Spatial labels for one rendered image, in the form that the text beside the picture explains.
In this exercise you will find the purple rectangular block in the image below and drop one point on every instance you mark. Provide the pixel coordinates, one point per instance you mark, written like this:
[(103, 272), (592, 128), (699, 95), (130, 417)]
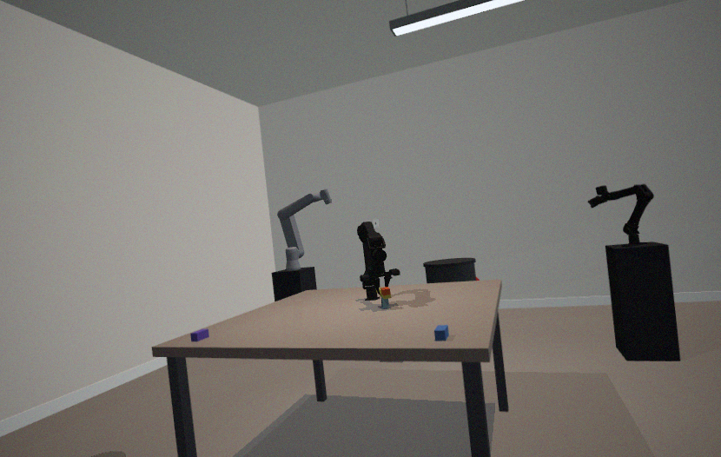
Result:
[(199, 334)]

